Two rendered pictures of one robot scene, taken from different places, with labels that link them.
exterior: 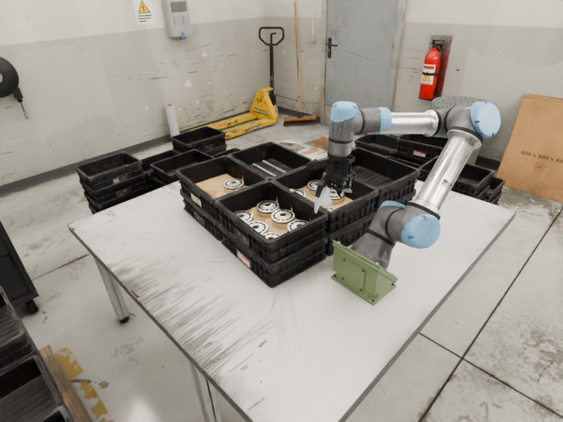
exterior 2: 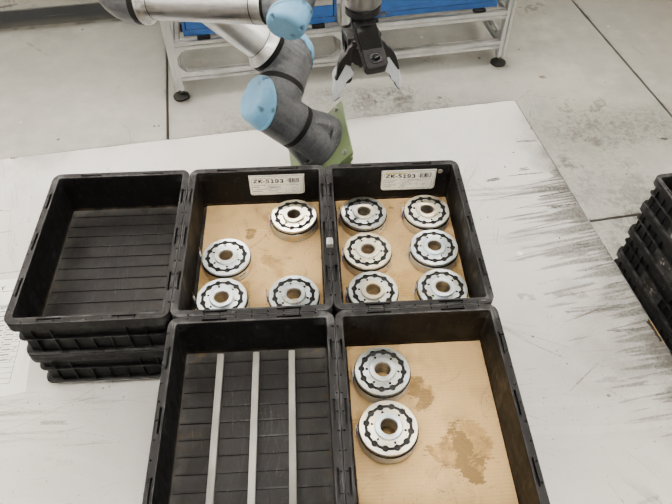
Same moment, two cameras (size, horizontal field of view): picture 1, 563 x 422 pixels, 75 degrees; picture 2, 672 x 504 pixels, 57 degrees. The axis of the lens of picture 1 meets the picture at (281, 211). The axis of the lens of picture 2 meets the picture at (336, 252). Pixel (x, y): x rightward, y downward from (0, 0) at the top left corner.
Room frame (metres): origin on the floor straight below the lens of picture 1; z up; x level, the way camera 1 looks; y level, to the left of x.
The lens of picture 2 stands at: (2.09, 0.42, 1.87)
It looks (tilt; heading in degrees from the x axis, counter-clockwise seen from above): 49 degrees down; 214
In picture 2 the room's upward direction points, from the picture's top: straight up
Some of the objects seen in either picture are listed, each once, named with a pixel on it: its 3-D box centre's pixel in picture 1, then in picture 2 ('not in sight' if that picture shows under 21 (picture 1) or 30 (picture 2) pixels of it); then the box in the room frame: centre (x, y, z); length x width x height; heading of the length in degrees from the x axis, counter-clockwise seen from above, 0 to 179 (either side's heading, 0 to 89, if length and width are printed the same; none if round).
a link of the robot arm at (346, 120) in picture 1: (343, 121); not in sight; (1.09, -0.20, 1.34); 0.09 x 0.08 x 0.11; 107
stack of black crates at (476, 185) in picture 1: (448, 198); not in sight; (2.25, -1.19, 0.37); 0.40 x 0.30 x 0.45; 44
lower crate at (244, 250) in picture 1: (271, 240); not in sight; (1.29, 0.05, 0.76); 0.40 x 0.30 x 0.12; 37
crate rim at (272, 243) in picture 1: (269, 209); (401, 230); (1.29, 0.05, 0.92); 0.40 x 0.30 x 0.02; 37
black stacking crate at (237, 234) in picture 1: (270, 220); (399, 247); (1.29, 0.05, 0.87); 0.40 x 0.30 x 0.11; 37
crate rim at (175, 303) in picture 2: (322, 187); (255, 236); (1.47, -0.19, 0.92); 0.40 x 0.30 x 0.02; 37
